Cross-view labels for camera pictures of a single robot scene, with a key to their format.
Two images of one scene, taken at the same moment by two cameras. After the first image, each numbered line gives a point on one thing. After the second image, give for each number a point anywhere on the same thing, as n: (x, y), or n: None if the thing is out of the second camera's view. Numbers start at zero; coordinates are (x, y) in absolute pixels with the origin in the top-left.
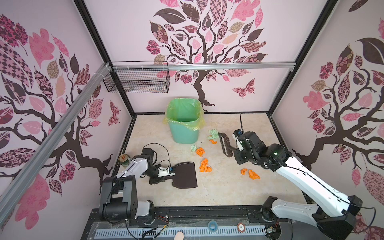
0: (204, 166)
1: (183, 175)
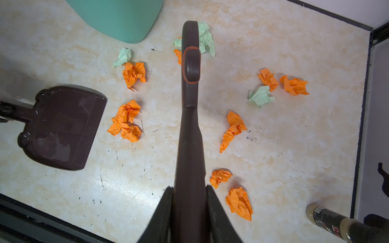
0: (121, 123)
1: (60, 125)
